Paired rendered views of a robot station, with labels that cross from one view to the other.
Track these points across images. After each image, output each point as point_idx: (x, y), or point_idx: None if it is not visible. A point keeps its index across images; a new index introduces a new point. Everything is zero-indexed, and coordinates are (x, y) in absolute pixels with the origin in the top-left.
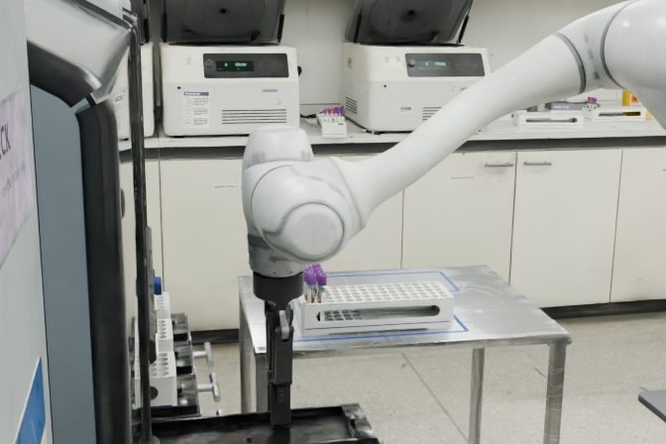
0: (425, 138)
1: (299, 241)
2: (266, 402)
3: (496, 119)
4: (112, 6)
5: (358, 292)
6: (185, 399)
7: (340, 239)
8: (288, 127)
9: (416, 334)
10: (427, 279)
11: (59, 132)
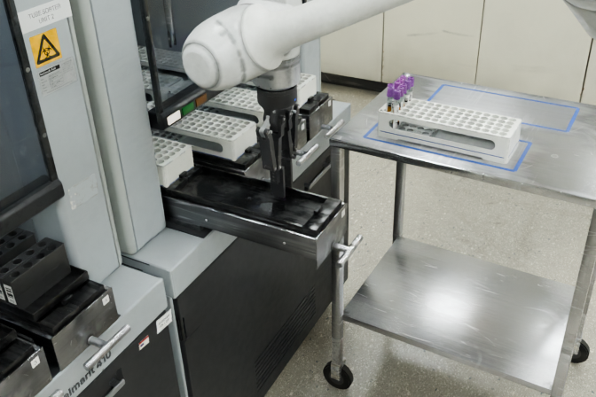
0: None
1: (189, 71)
2: (336, 177)
3: None
4: None
5: (435, 112)
6: (243, 159)
7: (215, 76)
8: None
9: (466, 160)
10: (553, 113)
11: None
